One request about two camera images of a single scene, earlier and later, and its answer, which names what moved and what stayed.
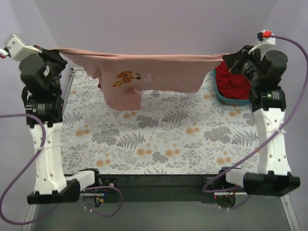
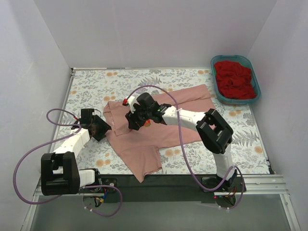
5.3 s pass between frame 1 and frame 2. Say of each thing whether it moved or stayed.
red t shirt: stayed
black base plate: stayed
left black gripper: moved
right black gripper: moved
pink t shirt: moved
